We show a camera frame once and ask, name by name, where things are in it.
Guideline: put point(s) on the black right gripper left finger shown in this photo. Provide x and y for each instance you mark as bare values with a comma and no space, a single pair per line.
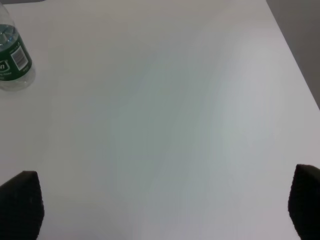
21,207

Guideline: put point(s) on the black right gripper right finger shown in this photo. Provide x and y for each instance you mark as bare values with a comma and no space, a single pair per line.
304,201

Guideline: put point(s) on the clear green label water bottle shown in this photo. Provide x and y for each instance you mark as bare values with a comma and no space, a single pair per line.
17,71

